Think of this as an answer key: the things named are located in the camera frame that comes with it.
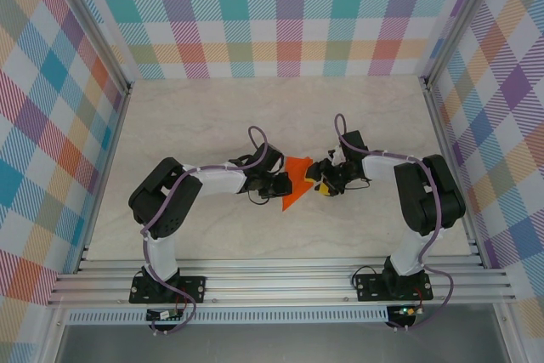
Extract aluminium frame post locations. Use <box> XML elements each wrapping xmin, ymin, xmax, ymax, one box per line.
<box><xmin>418</xmin><ymin>0</ymin><xmax>499</xmax><ymax>88</ymax></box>
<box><xmin>49</xmin><ymin>0</ymin><xmax>133</xmax><ymax>96</ymax></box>

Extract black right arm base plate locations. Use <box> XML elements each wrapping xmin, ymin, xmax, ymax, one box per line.
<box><xmin>355</xmin><ymin>274</ymin><xmax>434</xmax><ymax>303</ymax></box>

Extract slotted grey cable duct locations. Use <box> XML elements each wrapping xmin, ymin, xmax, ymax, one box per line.
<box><xmin>66</xmin><ymin>309</ymin><xmax>391</xmax><ymax>326</ymax></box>

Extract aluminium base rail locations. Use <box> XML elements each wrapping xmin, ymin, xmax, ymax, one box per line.
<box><xmin>46</xmin><ymin>255</ymin><xmax>518</xmax><ymax>308</ymax></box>

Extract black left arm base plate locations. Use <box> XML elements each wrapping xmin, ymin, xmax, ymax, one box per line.
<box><xmin>129</xmin><ymin>275</ymin><xmax>207</xmax><ymax>304</ymax></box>

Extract thin black right gripper cable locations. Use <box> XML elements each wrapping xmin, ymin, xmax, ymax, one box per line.
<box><xmin>342</xmin><ymin>175</ymin><xmax>371</xmax><ymax>190</ymax></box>

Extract thin black base cable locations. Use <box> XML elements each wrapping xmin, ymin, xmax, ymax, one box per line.
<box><xmin>350</xmin><ymin>266</ymin><xmax>388</xmax><ymax>294</ymax></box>

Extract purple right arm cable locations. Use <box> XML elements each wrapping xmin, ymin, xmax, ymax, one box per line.
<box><xmin>334</xmin><ymin>113</ymin><xmax>452</xmax><ymax>332</ymax></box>

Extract aluminium side rail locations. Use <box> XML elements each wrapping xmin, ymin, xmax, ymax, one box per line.
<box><xmin>75</xmin><ymin>82</ymin><xmax>133</xmax><ymax>275</ymax></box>
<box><xmin>422</xmin><ymin>77</ymin><xmax>486</xmax><ymax>269</ymax></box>

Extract orange paper sheet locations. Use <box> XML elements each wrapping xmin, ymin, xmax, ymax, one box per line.
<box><xmin>280</xmin><ymin>156</ymin><xmax>318</xmax><ymax>213</ymax></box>

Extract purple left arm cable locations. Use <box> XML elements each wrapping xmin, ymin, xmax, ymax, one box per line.
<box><xmin>142</xmin><ymin>125</ymin><xmax>273</xmax><ymax>336</ymax></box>

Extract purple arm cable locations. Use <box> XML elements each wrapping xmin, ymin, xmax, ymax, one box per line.
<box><xmin>334</xmin><ymin>113</ymin><xmax>452</xmax><ymax>332</ymax></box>
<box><xmin>142</xmin><ymin>125</ymin><xmax>273</xmax><ymax>336</ymax></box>

